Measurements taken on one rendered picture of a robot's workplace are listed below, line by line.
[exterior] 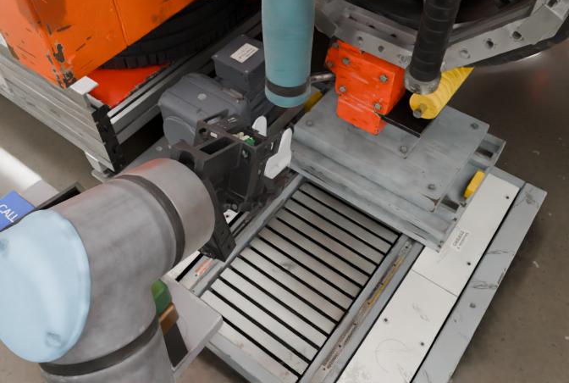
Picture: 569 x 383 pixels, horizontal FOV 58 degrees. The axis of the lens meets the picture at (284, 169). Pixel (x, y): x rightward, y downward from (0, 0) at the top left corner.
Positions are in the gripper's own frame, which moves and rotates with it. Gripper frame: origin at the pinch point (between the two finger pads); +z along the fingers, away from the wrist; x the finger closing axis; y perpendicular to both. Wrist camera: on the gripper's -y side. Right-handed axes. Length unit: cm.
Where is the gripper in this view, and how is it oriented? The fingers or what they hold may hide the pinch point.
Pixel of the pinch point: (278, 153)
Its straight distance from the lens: 64.5
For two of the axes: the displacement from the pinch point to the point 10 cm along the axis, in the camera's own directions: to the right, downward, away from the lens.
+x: -8.5, -4.1, 3.3
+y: 2.2, -8.5, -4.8
